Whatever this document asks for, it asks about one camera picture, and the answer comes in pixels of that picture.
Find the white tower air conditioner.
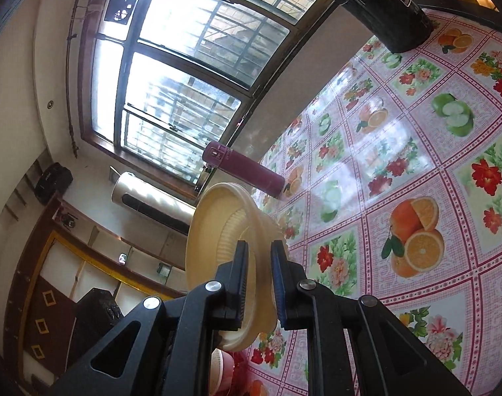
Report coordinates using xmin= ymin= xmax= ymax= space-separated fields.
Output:
xmin=112 ymin=172 xmax=196 ymax=234

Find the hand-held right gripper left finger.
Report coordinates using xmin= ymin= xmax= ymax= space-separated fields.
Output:
xmin=53 ymin=239 xmax=250 ymax=396

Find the barred window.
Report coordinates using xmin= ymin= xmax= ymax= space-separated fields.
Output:
xmin=75 ymin=0 xmax=338 ymax=199

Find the window exhaust fan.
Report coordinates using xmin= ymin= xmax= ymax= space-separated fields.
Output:
xmin=104 ymin=0 xmax=139 ymax=23

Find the cream ribbed plastic bowl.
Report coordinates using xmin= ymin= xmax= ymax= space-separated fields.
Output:
xmin=211 ymin=348 xmax=235 ymax=396
xmin=186 ymin=182 xmax=291 ymax=353

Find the black electric cooker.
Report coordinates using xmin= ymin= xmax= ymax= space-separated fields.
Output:
xmin=311 ymin=0 xmax=435 ymax=54

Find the purple thermos bottle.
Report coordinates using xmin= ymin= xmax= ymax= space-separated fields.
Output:
xmin=202 ymin=141 xmax=285 ymax=196

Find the floral fruit print tablecloth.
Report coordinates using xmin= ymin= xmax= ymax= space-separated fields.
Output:
xmin=230 ymin=6 xmax=502 ymax=396

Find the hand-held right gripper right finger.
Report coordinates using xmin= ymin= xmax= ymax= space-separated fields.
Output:
xmin=269 ymin=239 xmax=472 ymax=396

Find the brown wooden cabinet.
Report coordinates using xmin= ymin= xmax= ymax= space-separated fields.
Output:
xmin=12 ymin=231 xmax=124 ymax=380

